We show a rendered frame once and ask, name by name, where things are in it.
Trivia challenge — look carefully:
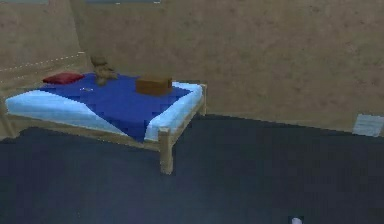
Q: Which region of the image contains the red pillow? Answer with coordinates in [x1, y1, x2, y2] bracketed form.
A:
[42, 72, 85, 86]

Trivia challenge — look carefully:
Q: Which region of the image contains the wooden bed with blue mattress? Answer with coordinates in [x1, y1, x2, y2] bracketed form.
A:
[0, 79, 208, 176]

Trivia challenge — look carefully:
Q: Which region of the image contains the dark blue blanket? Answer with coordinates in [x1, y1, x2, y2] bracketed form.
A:
[39, 72, 192, 142]

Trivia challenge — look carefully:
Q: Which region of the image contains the pale grey wall vent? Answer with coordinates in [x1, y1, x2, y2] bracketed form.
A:
[352, 113, 384, 138]

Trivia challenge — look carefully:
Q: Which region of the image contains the brown teddy bear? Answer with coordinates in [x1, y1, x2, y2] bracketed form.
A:
[90, 54, 119, 86]

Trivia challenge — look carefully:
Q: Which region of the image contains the brown box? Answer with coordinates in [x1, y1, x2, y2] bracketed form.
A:
[135, 76, 174, 97]

